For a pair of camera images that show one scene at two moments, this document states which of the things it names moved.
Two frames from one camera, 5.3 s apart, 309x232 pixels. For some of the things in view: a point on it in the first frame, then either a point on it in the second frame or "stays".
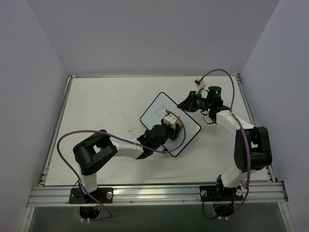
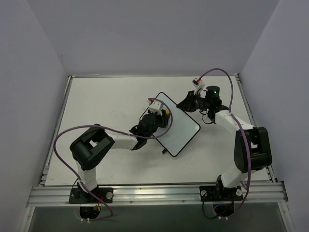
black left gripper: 172,132 -> 163,118
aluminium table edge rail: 238,77 stays
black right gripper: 193,101 stays
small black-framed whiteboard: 156,112 stays
